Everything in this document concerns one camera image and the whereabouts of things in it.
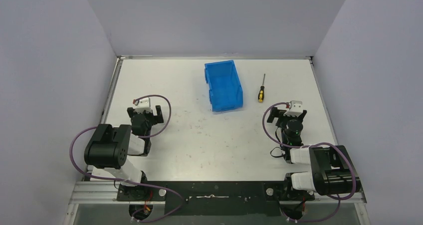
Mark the aluminium table edge frame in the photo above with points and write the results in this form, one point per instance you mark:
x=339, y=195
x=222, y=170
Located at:
x=199, y=144

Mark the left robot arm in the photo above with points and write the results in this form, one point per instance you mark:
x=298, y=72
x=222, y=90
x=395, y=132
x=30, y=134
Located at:
x=109, y=148

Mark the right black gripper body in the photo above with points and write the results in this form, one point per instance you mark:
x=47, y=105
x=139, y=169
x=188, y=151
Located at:
x=284, y=119

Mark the black yellow screwdriver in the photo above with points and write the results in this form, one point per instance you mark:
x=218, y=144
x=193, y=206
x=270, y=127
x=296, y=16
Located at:
x=260, y=96

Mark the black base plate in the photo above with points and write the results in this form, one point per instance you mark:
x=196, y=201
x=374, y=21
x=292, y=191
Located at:
x=219, y=198

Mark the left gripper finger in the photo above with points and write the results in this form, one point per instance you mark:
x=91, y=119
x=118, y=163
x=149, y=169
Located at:
x=159, y=116
x=131, y=111

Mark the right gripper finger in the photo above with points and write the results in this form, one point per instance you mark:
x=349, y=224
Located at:
x=302, y=115
x=272, y=115

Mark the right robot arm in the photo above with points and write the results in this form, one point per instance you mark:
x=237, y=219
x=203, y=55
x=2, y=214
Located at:
x=331, y=169

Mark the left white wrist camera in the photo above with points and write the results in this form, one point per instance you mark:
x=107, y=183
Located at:
x=142, y=105

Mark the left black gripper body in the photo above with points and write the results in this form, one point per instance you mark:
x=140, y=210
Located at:
x=145, y=113

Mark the blue plastic bin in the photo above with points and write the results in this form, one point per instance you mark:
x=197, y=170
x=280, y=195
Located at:
x=225, y=90

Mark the aluminium front rail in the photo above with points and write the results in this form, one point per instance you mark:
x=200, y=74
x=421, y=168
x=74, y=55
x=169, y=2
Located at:
x=104, y=192

